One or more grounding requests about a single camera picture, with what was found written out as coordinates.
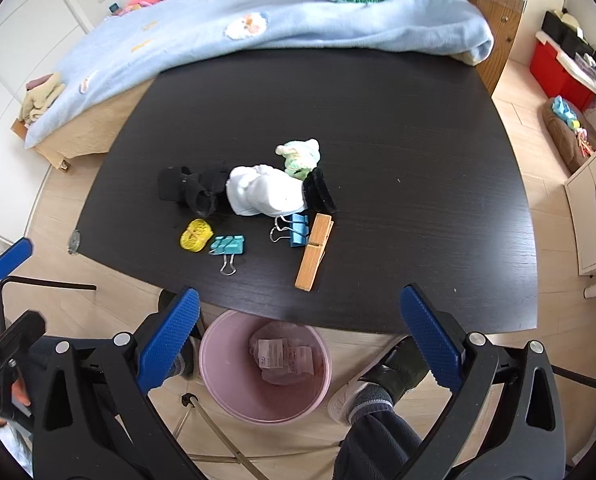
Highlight teal binder clip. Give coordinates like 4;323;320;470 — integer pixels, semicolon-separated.
209;234;245;276

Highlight light blue blanket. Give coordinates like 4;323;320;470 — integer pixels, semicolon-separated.
25;0;494;148

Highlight wooden nightstand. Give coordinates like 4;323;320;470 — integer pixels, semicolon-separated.
467;0;527;94

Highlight wooden clothespin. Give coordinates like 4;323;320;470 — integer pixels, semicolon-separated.
295;214;334;292

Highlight brown pet bed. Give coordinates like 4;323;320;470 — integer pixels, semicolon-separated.
541;96;596;174

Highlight blue binder clip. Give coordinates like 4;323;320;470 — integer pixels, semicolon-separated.
269;214;310;248

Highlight wooden bed frame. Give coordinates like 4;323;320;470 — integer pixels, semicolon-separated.
10;79;154;172

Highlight black hair tie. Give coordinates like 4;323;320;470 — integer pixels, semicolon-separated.
301;166;340;215

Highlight person's right shoe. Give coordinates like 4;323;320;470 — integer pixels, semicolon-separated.
327;335;429;426

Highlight red storage box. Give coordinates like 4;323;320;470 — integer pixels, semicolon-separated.
529;30;596;112

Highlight person's left hand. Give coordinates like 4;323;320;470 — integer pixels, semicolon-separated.
12;375;31;408

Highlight white sock bundle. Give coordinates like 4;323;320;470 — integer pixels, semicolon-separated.
225;165;307;218

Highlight pale green sock bundle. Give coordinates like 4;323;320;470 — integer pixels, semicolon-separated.
275;139;321;180

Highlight folded beige clothes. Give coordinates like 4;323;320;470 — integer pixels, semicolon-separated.
18;73;66;127

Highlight black sock bundle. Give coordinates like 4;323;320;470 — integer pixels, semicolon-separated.
157;166;231;219

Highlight pink trash bin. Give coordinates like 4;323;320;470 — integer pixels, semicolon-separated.
199;311;332;425

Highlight pink printed card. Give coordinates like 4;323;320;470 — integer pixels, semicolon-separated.
249;339;315;386

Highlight black storage bags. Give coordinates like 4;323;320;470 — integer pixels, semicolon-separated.
541;11;596;81

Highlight pink plush toy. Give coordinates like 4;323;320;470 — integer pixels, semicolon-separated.
118;0;164;15

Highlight black wooden table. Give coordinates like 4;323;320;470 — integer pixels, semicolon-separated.
77;49;538;334

